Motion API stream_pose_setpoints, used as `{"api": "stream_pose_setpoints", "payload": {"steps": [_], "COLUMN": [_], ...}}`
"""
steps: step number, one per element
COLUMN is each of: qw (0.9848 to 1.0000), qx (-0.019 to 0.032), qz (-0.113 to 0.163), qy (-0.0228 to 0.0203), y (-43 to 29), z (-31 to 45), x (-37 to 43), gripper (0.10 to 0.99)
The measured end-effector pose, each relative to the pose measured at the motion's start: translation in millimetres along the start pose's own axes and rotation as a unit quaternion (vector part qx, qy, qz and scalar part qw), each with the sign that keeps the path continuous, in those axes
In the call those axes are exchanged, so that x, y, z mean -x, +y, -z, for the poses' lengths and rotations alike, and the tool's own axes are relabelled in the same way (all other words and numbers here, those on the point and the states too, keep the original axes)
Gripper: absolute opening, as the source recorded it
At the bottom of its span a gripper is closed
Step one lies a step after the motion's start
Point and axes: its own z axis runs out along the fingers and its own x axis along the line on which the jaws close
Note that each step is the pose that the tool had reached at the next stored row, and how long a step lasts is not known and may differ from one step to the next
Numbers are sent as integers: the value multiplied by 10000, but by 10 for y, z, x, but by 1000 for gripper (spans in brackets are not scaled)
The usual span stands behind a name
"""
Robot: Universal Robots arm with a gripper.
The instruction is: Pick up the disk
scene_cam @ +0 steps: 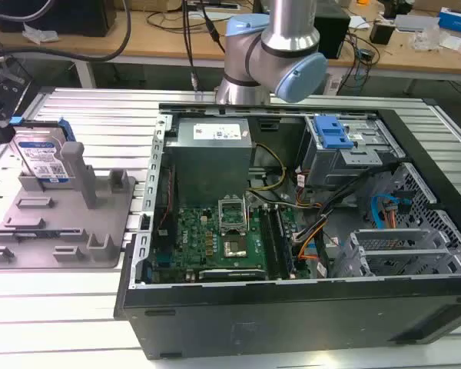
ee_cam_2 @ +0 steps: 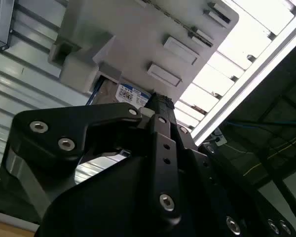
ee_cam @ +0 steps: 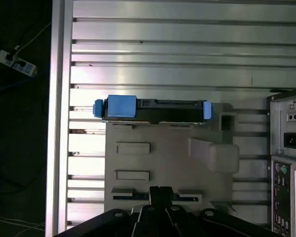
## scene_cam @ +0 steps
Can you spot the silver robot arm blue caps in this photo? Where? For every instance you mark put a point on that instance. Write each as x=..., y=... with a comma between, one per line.
x=288, y=42

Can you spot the metal disk bay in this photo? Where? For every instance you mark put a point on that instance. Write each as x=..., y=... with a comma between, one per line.
x=407, y=261
x=392, y=237

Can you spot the hard disk in blue carrier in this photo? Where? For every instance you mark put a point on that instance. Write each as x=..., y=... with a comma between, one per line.
x=42, y=153

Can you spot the grey power supply unit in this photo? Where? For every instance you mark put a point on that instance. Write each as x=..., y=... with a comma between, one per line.
x=211, y=161

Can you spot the green motherboard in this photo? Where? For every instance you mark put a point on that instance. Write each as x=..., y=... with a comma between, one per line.
x=215, y=238

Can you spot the CPU socket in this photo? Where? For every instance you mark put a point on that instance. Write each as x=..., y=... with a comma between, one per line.
x=235, y=248

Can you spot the black RAM slot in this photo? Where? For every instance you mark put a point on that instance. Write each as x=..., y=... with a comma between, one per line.
x=267, y=240
x=283, y=238

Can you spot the black expansion slot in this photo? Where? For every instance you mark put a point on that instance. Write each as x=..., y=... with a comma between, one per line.
x=232, y=273

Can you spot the blue plastic drive latch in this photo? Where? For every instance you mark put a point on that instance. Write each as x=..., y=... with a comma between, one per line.
x=332, y=134

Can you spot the silver optical drive cage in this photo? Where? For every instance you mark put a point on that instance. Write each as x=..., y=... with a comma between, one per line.
x=345, y=153

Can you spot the black open PC case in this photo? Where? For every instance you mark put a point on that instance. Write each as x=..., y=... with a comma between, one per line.
x=276, y=307

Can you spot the wooden workbench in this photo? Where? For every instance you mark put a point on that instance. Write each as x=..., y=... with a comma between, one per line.
x=176, y=42

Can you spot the grey parts rack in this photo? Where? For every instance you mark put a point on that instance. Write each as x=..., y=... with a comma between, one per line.
x=61, y=219

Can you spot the black box on workbench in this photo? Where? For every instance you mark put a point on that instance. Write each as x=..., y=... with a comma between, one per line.
x=332, y=32

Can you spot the small black box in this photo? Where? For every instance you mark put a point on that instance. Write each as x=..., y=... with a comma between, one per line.
x=382, y=32

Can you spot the black equipment beside table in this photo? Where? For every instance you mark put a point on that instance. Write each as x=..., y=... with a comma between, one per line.
x=0, y=100

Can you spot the blue white cardboard box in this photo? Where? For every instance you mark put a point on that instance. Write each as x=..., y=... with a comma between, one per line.
x=457, y=19

